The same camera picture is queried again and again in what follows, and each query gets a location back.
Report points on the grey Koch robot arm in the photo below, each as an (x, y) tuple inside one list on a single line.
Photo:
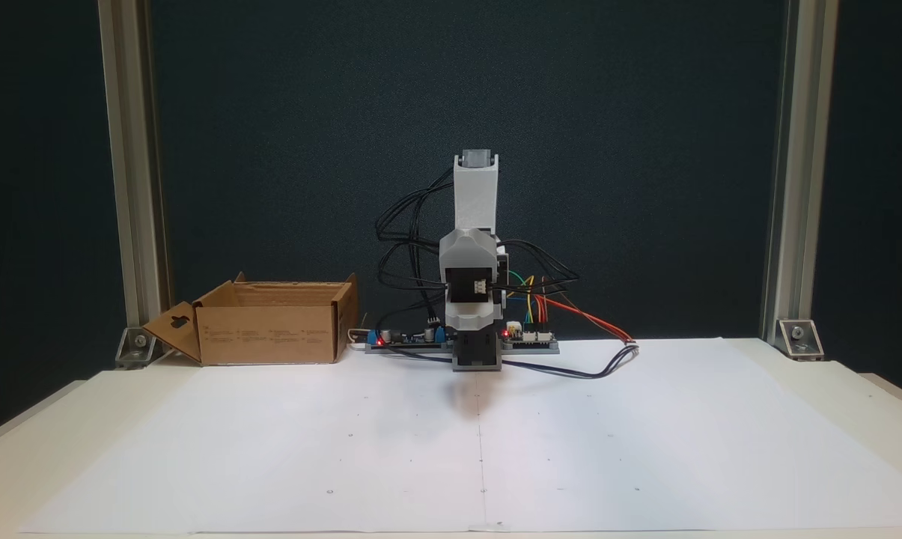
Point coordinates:
[(474, 187)]

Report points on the servo driver board with jumpers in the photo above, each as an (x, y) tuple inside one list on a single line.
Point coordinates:
[(529, 337)]

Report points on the grey board mounting plate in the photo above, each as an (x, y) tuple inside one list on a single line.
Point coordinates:
[(421, 349)]

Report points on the blue power converter board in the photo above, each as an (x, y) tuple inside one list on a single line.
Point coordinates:
[(406, 338)]

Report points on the large white paper sheet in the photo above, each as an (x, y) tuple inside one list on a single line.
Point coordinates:
[(346, 464)]

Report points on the open cardboard box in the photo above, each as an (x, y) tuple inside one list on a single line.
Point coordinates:
[(263, 333)]

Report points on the metal corner bracket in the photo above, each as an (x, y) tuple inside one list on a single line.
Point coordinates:
[(136, 346), (799, 338)]

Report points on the aluminium frame post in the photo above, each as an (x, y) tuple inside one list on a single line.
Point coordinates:
[(799, 150), (132, 150)]

